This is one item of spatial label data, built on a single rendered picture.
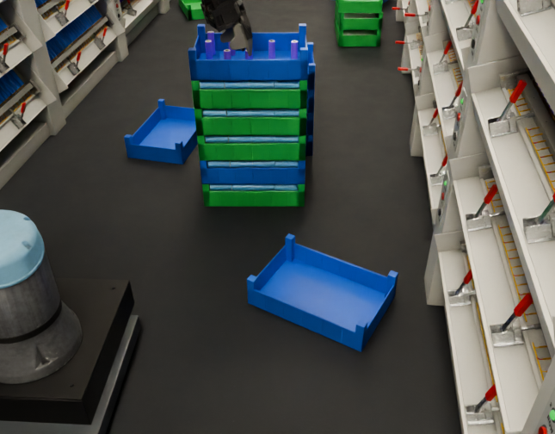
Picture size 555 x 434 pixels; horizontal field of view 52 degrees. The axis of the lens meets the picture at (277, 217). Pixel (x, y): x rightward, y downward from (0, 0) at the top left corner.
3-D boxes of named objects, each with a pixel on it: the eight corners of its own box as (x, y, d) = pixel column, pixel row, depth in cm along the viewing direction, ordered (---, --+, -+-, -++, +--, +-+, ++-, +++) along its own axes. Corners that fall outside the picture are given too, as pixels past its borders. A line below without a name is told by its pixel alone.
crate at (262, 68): (190, 80, 147) (188, 50, 142) (200, 52, 163) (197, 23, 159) (307, 80, 147) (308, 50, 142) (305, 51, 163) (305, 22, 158)
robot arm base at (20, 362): (-41, 381, 105) (-60, 344, 99) (8, 307, 120) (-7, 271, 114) (59, 387, 103) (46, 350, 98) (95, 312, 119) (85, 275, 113)
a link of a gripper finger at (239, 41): (233, 63, 144) (220, 28, 139) (254, 53, 145) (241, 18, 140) (238, 65, 141) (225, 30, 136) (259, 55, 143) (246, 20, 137)
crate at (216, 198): (204, 207, 171) (201, 184, 166) (211, 170, 187) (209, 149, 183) (304, 207, 171) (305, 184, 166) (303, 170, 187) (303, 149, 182)
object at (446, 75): (451, 173, 126) (440, 119, 119) (428, 66, 174) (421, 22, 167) (550, 154, 120) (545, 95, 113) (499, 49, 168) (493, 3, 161)
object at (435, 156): (437, 240, 138) (427, 194, 130) (420, 123, 186) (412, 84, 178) (527, 226, 132) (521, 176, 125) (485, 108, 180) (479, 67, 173)
